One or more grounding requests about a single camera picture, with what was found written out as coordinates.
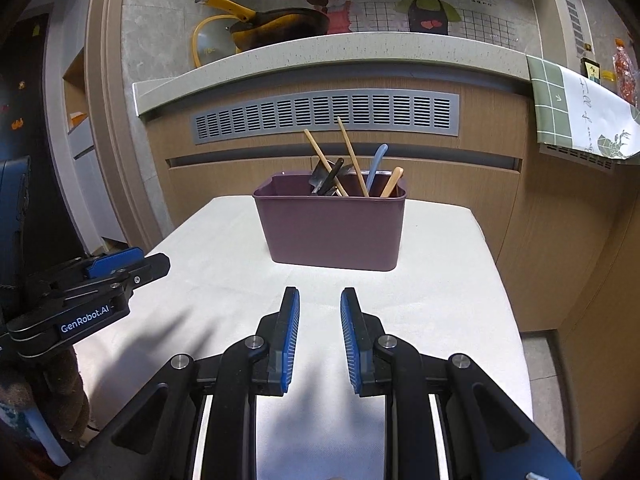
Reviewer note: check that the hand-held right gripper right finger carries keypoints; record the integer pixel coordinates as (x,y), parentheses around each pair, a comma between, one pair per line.
(350,340)

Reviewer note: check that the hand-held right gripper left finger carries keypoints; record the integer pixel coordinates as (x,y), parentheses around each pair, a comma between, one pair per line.
(290,340)

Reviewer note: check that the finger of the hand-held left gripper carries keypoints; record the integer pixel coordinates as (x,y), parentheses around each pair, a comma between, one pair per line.
(115,260)
(147,269)

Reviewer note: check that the purple plastic utensil holder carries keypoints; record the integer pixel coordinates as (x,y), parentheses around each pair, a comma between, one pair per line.
(330,230)

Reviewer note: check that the brown wooden spoon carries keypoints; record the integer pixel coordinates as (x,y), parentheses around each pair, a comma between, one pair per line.
(392,180)

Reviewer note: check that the black square scoop spoon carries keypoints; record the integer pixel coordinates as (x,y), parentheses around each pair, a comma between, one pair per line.
(317,175)

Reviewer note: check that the long dark metal spoon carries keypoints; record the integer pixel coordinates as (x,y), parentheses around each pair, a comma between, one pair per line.
(336,169)

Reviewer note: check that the light blue plastic spoon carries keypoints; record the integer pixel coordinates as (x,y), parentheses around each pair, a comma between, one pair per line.
(375,165)

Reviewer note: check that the wooden chopstick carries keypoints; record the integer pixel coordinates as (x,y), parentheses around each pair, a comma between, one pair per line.
(350,150)
(320,155)

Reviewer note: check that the person's left forearm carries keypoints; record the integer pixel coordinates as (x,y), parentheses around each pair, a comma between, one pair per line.
(65,390)

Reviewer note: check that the white shelf cabinet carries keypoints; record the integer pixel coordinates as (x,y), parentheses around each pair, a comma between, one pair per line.
(90,185)

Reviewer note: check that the white tablecloth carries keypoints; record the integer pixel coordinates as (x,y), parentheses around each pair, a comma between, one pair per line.
(440,285)

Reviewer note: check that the dark door with small stickers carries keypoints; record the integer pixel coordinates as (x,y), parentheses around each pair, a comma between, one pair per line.
(20,110)

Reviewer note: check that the wooden counter cabinet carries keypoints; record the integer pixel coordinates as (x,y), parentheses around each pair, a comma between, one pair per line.
(500,195)

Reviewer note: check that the long grey vent grille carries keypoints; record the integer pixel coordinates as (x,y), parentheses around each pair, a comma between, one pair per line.
(325,112)

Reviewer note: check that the yellow-rimmed glass lid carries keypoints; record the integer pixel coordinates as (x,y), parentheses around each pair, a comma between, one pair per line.
(196,40)

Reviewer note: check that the short grey vent grille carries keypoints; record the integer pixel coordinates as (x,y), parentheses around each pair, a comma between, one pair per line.
(575,154)

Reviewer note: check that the green checked towel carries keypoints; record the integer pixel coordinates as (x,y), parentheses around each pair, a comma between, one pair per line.
(575,110)

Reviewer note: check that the small dark labelled box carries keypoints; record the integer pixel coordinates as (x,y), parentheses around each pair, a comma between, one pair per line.
(590,70)

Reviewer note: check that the red chili bottle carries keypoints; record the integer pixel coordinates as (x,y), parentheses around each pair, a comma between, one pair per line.
(622,67)

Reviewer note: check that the cartoon wall sticker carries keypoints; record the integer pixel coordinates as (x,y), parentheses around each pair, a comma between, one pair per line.
(475,20)

